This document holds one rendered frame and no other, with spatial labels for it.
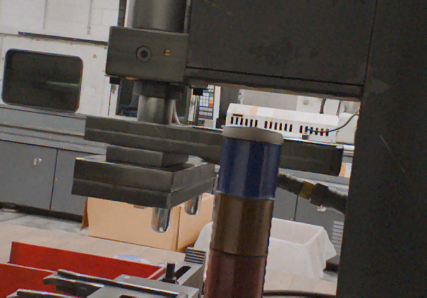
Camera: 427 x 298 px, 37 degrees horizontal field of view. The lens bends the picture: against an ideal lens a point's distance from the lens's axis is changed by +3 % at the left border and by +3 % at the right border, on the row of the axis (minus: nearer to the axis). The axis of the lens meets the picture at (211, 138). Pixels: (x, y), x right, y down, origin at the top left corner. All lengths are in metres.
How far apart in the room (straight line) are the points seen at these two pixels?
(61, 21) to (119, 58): 7.61
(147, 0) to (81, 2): 7.51
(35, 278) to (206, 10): 0.47
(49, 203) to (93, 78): 1.19
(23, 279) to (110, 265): 0.14
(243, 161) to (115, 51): 0.30
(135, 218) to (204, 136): 2.42
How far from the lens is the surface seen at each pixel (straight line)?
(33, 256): 1.04
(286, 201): 5.19
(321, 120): 5.41
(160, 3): 0.64
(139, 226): 3.02
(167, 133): 0.63
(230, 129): 0.38
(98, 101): 5.73
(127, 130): 0.64
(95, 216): 3.12
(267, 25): 0.59
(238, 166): 0.38
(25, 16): 8.52
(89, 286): 0.77
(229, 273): 0.39
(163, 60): 0.63
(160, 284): 0.79
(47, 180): 5.95
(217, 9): 0.60
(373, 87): 0.58
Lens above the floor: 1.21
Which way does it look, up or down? 3 degrees down
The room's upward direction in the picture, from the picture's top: 7 degrees clockwise
